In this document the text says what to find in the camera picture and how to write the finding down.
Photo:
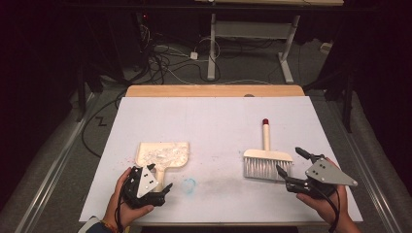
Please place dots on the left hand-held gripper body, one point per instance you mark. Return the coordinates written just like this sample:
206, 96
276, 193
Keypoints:
145, 184

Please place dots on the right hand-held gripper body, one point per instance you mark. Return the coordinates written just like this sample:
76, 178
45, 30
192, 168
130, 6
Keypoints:
327, 174

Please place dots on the cream plastic dustpan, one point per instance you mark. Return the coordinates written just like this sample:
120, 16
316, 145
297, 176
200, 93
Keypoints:
141, 161

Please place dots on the pile of white shreds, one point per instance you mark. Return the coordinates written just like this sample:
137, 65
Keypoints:
165, 155

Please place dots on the cream hand brush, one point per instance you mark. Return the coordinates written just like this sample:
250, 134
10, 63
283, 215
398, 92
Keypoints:
266, 136

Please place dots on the person's right hand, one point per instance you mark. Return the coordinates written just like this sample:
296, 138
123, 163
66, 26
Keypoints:
333, 207

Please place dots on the person's left hand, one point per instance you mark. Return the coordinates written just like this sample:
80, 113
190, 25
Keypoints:
118, 207

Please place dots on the white board sheet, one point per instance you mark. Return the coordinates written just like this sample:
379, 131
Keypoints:
220, 129

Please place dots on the wooden table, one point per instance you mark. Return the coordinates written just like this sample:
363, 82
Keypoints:
194, 90

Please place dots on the small white box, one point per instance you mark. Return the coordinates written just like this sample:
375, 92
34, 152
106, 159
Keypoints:
326, 47

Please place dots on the white power adapter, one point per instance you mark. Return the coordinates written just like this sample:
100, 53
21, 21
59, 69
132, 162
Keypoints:
194, 55

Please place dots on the aluminium floor rail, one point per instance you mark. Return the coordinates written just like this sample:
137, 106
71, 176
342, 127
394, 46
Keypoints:
366, 168
55, 168

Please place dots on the white metal desk frame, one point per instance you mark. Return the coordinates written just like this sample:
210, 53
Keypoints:
212, 48

